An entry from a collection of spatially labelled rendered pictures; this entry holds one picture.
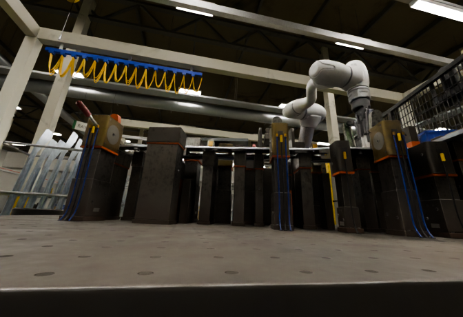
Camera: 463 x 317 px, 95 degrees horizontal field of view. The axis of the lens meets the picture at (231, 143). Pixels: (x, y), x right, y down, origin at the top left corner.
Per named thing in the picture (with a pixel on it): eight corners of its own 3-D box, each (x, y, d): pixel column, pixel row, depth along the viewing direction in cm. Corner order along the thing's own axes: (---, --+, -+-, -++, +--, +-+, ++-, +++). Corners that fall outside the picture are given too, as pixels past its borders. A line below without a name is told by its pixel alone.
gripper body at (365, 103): (347, 106, 103) (350, 124, 100) (355, 97, 95) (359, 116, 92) (363, 106, 102) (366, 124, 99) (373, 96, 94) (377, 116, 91)
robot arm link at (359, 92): (352, 85, 96) (354, 97, 94) (373, 85, 96) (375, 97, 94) (344, 96, 105) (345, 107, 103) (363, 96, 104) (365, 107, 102)
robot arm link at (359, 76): (357, 98, 107) (335, 94, 103) (353, 72, 112) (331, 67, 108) (377, 87, 97) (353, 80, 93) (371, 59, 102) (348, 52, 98)
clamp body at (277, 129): (273, 231, 60) (271, 118, 71) (269, 229, 71) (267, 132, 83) (297, 233, 60) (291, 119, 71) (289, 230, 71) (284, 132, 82)
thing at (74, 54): (34, 72, 324) (47, 41, 344) (37, 74, 331) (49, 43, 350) (200, 96, 372) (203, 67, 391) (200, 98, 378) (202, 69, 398)
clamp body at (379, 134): (413, 239, 55) (386, 116, 66) (384, 235, 66) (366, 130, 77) (440, 240, 54) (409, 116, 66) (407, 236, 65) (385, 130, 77)
